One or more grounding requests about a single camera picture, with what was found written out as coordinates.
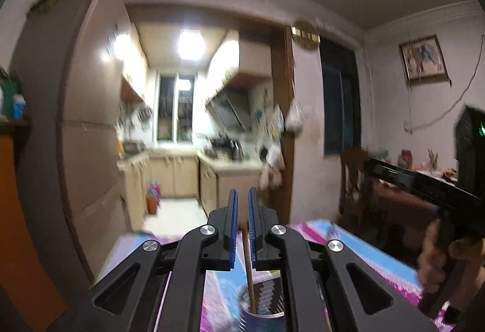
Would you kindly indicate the kitchen ceiling light panel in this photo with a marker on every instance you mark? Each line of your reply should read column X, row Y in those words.
column 192, row 44

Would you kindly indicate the kitchen range hood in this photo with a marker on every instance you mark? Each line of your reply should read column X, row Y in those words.
column 229, row 108

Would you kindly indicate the framed wall picture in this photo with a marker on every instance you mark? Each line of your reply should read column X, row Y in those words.
column 423, row 59

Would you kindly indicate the beige kitchen base cabinets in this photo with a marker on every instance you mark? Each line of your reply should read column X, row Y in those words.
column 182, row 173

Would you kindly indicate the wooden chair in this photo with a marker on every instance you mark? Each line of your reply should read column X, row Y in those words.
column 354, row 180

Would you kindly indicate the kitchen window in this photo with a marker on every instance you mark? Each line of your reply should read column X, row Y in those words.
column 176, row 108

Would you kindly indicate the wooden chopstick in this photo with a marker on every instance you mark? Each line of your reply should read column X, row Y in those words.
column 250, row 290

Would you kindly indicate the blue bottle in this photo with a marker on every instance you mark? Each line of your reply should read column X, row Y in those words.
column 19, row 106

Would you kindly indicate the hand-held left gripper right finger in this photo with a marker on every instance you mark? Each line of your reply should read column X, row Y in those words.
column 252, row 233

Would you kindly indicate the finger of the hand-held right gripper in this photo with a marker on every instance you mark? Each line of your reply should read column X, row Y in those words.
column 390, row 173

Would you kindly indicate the small jar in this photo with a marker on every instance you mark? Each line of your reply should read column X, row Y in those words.
column 405, row 158

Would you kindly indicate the white plastic bag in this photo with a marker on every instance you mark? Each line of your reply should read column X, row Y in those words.
column 293, row 118

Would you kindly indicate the orange wooden cabinet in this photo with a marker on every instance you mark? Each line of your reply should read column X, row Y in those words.
column 22, row 222

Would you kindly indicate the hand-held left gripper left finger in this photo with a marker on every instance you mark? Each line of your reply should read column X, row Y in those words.
column 233, row 233

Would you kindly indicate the hanging plastic bags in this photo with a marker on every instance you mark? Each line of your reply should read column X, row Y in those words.
column 271, row 165

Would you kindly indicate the blue utensil basket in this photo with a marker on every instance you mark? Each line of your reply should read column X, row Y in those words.
column 267, row 299

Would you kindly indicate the dark window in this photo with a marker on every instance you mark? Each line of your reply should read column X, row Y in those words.
column 339, row 104

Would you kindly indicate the person's right hand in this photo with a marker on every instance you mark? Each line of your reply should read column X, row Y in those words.
column 430, row 260

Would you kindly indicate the wooden side table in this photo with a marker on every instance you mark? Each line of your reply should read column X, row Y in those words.
column 401, row 210

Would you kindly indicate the black stove pot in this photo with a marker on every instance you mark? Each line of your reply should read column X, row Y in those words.
column 225, row 150

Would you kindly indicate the floral striped tablecloth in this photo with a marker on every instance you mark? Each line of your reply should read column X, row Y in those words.
column 360, row 252

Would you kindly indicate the beige refrigerator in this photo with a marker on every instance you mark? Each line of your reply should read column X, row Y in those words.
column 87, row 89

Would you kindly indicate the beige upper kitchen cabinet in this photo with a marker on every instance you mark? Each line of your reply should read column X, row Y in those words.
column 238, row 59

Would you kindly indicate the round wall clock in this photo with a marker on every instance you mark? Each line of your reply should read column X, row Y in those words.
column 305, row 34

